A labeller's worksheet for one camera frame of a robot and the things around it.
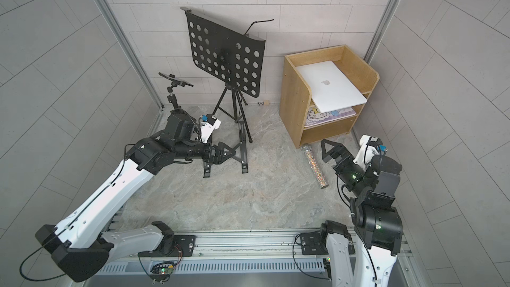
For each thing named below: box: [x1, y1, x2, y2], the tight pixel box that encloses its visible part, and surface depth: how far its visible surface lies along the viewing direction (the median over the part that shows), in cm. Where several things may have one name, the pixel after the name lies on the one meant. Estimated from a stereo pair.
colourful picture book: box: [304, 105, 356, 128], surface depth 92 cm
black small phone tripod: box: [158, 71, 194, 110], surface depth 85 cm
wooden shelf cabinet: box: [278, 45, 380, 149], surface depth 89 cm
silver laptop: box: [295, 60, 368, 113], surface depth 84 cm
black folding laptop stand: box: [203, 120, 249, 179], surface depth 93 cm
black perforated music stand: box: [179, 6, 275, 144], surface depth 78 cm
